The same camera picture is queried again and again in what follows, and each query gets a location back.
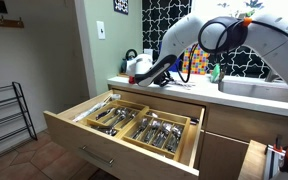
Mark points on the wooden trivet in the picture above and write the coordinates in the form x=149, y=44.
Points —
x=122, y=74

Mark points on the silver serving utensil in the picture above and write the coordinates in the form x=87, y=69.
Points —
x=153, y=115

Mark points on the silver serving spoon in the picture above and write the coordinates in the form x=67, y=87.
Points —
x=122, y=117
x=132, y=115
x=119, y=112

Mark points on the wooden utensil tray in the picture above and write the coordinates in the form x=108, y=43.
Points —
x=127, y=128

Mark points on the wooden board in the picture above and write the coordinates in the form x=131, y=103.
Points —
x=252, y=163

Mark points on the wooden kitchen cabinet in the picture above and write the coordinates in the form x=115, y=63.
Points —
x=250, y=126

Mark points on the silver kitchen utensil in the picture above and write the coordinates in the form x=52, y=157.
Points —
x=110, y=131

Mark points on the silver dinner fork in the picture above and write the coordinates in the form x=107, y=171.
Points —
x=165, y=128

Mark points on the black metal shoe rack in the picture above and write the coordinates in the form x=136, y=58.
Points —
x=24, y=110

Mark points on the wooden coat hook rail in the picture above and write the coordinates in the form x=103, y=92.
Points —
x=4, y=22

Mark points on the wide wooden cutlery tray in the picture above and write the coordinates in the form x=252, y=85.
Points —
x=140, y=143

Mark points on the colourful checkered box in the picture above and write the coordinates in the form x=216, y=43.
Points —
x=200, y=63

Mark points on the steel sink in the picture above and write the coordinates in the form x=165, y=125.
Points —
x=260, y=91

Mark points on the red cloth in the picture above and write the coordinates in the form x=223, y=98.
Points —
x=131, y=80

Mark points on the patterned tile wall art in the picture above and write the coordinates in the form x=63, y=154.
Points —
x=121, y=6

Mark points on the white light switch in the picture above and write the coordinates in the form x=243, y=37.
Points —
x=101, y=30

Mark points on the silver cutlery pile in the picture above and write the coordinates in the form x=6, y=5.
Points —
x=188, y=85

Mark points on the white wall outlet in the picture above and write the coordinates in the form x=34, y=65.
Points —
x=148, y=51

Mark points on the open wooden drawer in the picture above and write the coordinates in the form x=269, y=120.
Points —
x=84, y=133

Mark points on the silver knife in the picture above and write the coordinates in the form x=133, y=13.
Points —
x=194, y=121

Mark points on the grey robot mounting stand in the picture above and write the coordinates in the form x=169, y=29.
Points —
x=272, y=160

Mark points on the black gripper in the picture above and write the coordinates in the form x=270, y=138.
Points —
x=164, y=80

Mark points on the large silver spoon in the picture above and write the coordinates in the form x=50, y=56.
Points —
x=154, y=126

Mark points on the small silver spoon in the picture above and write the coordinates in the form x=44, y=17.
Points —
x=143, y=124

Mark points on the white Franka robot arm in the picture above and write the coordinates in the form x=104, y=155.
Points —
x=184, y=33

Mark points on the blue kettle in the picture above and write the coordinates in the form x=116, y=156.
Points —
x=122, y=65

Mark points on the kitchen window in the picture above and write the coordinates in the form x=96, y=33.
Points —
x=224, y=6

